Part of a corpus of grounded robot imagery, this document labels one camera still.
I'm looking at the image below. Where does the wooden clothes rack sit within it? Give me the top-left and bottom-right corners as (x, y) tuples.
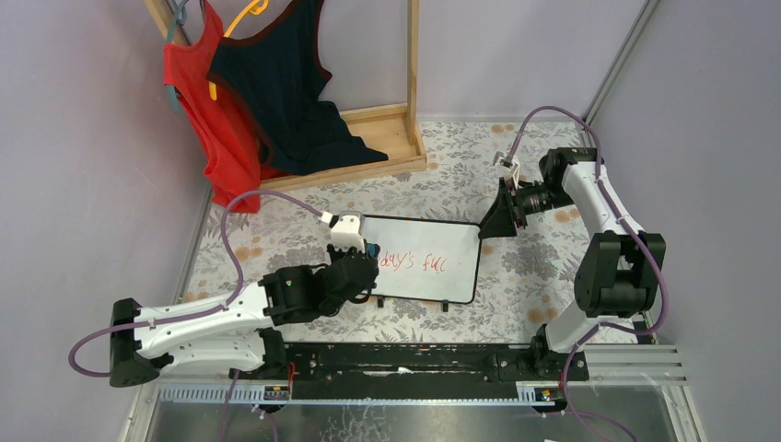
(144, 0), (428, 196)

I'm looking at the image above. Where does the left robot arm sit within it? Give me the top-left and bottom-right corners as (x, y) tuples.
(110, 243), (380, 388)

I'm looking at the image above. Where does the black framed whiteboard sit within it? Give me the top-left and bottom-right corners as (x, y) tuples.
(363, 215), (482, 306)

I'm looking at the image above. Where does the yellow hanger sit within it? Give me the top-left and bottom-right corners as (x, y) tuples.
(207, 0), (270, 102)

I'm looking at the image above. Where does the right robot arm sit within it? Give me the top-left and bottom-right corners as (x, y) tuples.
(478, 148), (666, 354)

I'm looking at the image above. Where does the blue whiteboard eraser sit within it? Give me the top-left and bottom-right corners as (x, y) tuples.
(366, 243), (379, 258)

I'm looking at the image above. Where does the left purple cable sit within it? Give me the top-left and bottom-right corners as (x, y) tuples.
(67, 189), (333, 442)

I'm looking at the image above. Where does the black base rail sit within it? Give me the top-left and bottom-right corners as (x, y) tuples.
(239, 343), (589, 401)

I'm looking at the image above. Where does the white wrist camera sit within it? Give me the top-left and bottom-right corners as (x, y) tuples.
(493, 152), (521, 190)
(320, 211), (367, 253)

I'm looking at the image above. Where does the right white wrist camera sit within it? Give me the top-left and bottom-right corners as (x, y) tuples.
(493, 152), (521, 190)

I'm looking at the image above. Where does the teal hanger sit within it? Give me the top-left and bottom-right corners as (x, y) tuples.
(164, 0), (192, 113)

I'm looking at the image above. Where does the navy tank top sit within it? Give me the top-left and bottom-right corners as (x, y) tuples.
(207, 1), (388, 176)

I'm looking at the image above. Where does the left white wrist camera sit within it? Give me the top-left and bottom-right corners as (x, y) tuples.
(320, 211), (367, 253)

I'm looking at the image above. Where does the red tank top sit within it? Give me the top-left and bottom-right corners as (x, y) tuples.
(163, 3), (286, 206)

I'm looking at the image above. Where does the floral table mat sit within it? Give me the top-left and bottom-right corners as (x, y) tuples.
(173, 121), (639, 344)

